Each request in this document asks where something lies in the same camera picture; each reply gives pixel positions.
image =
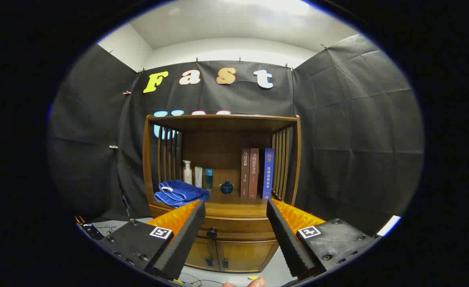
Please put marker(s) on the blue book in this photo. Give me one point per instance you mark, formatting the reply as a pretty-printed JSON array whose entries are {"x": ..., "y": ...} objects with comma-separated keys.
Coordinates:
[{"x": 268, "y": 175}]

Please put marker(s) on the white pump bottle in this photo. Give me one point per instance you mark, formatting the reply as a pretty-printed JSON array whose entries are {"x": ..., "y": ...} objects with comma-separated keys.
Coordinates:
[{"x": 187, "y": 175}]

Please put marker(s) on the wooden countertop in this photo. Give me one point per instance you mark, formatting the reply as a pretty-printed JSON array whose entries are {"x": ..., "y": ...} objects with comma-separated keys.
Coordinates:
[{"x": 234, "y": 203}]

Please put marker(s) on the wooden drawer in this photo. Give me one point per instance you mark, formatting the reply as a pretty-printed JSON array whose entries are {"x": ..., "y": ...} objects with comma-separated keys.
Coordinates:
[{"x": 238, "y": 227}]

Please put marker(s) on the dark brown book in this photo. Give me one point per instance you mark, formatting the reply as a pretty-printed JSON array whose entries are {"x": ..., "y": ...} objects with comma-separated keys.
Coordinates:
[{"x": 245, "y": 175}]

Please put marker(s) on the reddish brown book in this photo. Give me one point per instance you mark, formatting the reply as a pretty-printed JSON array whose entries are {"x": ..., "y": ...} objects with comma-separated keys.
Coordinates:
[{"x": 253, "y": 175}]

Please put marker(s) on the wooden cabinet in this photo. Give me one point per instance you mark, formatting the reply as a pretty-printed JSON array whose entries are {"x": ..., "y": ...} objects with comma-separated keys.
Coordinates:
[{"x": 218, "y": 147}]

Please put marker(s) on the white green tube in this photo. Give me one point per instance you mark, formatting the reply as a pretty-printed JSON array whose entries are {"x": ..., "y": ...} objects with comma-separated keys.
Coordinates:
[{"x": 199, "y": 177}]

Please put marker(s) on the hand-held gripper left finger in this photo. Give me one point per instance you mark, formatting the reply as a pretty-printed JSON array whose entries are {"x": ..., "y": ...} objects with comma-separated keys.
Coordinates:
[{"x": 182, "y": 243}]

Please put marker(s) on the wooden cabinet door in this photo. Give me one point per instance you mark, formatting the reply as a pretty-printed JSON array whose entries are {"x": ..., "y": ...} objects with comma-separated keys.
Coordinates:
[
  {"x": 246, "y": 255},
  {"x": 202, "y": 253}
]

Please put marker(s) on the folded blue towel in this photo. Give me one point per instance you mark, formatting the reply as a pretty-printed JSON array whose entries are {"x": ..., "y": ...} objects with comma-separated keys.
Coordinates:
[{"x": 178, "y": 191}]

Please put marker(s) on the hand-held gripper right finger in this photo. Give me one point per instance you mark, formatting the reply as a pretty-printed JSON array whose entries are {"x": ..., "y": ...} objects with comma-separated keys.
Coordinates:
[{"x": 288, "y": 239}]

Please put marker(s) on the dark blue lidded teacup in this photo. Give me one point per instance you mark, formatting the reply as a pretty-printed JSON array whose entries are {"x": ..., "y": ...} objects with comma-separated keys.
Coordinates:
[{"x": 226, "y": 188}]

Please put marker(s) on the teal bottle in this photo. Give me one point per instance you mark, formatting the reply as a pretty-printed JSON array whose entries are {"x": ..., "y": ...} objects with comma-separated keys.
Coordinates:
[{"x": 208, "y": 181}]

